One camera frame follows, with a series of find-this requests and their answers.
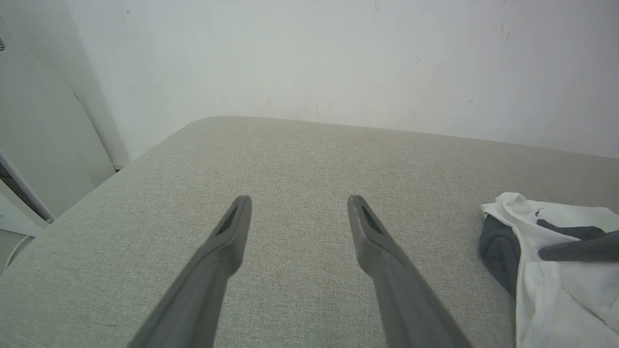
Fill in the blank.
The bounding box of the white floor cable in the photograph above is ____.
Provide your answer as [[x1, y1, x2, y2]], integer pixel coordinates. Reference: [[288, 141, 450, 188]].
[[4, 234, 30, 271]]

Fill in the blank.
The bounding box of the white and black shirt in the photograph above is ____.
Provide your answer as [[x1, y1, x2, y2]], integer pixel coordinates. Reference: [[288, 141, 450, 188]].
[[479, 192, 619, 348]]

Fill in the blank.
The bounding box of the light grey panel furniture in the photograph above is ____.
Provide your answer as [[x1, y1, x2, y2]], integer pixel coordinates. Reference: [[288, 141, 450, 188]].
[[0, 14, 117, 237]]

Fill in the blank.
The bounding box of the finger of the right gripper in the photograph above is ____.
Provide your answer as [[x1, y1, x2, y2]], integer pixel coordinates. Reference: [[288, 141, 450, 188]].
[[536, 218, 608, 241], [538, 231, 619, 262]]

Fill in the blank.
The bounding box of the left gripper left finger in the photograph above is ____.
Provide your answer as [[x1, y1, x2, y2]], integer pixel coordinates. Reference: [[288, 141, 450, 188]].
[[127, 195, 253, 348]]

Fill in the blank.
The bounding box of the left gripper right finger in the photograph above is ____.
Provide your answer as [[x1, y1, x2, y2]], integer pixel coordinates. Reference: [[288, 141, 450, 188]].
[[347, 194, 473, 348]]

